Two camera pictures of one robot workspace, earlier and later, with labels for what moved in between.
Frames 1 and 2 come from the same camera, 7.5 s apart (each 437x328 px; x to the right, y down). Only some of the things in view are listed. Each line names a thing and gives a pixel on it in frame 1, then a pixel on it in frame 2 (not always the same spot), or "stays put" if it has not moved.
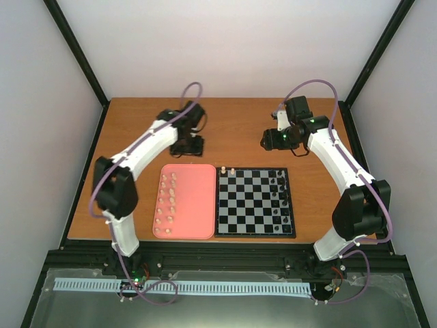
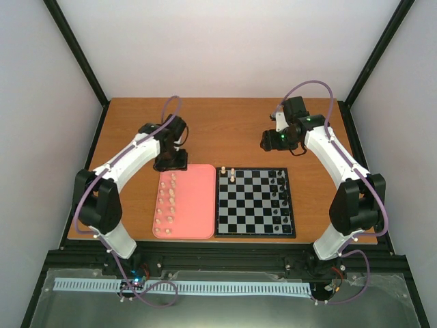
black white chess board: (253, 202) stays put
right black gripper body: (286, 142) stays put
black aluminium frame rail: (84, 255) stays put
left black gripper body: (187, 147) -> (172, 161)
